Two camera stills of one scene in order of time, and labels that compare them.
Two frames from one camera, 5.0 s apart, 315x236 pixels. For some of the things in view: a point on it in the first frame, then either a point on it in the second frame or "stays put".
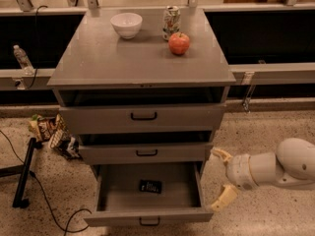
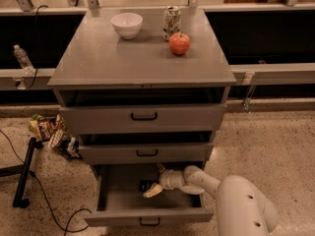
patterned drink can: [171, 22] stays put
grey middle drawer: [141, 153] stays put
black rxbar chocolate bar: [151, 186] stays put
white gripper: [238, 171] -> [167, 180]
